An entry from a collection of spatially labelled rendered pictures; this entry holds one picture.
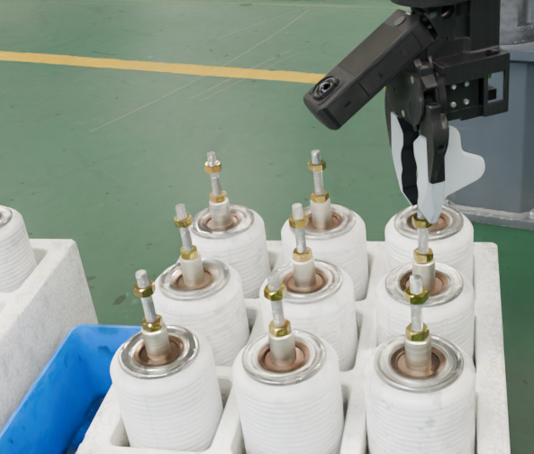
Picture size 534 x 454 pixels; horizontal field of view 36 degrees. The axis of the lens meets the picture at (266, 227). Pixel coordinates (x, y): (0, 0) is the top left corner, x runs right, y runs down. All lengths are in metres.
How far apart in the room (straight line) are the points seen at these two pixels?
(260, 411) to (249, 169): 0.97
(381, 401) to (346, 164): 0.96
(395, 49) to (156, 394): 0.36
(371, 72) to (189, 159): 1.08
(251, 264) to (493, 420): 0.33
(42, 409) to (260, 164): 0.81
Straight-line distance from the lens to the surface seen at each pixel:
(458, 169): 0.73
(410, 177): 0.77
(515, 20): 1.29
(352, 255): 0.91
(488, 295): 0.93
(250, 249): 0.93
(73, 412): 1.08
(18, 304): 1.03
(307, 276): 0.81
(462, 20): 0.71
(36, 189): 1.74
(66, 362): 1.05
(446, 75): 0.69
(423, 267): 0.79
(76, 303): 1.14
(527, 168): 1.36
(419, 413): 0.70
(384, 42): 0.69
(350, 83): 0.67
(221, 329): 0.85
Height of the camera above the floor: 0.72
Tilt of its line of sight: 30 degrees down
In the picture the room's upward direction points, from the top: 8 degrees counter-clockwise
